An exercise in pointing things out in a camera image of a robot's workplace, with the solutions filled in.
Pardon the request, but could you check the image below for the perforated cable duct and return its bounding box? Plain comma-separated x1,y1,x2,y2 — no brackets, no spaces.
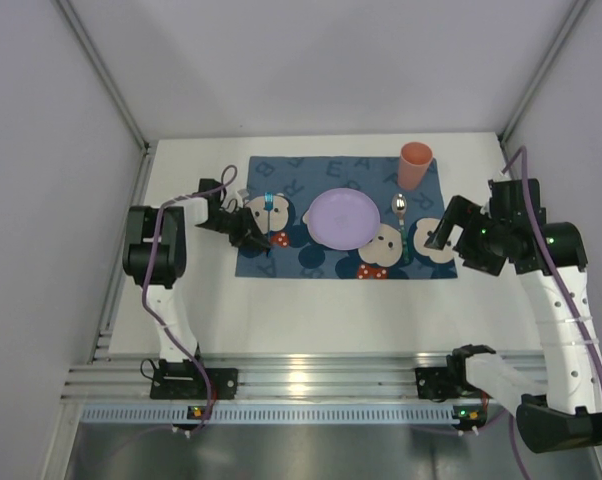
81,404,487,426

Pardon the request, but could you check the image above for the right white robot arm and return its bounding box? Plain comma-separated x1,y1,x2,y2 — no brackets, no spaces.
425,179,602,453

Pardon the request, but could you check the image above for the blue bear print placemat cloth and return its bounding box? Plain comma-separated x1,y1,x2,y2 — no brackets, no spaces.
235,156,457,280

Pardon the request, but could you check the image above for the purple plastic plate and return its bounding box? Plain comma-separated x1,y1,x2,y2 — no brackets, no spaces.
304,188,380,251

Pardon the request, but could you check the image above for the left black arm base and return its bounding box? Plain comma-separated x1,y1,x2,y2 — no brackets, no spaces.
149,359,239,400

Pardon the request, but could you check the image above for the right aluminium frame post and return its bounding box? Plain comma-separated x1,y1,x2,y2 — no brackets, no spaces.
497,0,593,149

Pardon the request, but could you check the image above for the left aluminium frame post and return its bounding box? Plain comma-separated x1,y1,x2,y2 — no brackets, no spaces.
55,0,152,154

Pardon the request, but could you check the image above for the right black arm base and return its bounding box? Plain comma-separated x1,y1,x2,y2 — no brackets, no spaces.
414,366,485,403

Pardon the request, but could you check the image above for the orange plastic cup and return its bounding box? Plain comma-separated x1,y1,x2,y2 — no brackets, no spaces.
397,142,433,190

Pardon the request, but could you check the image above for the aluminium frame post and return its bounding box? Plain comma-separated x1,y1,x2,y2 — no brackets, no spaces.
497,0,593,149
55,0,152,154

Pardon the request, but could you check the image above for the aluminium rail frame front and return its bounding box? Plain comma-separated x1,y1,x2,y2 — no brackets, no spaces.
60,352,602,406

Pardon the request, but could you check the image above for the silver spoon green handle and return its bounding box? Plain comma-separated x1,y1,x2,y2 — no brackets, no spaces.
391,193,411,264

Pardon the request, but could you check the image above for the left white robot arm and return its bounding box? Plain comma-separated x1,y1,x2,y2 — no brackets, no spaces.
122,178,270,364

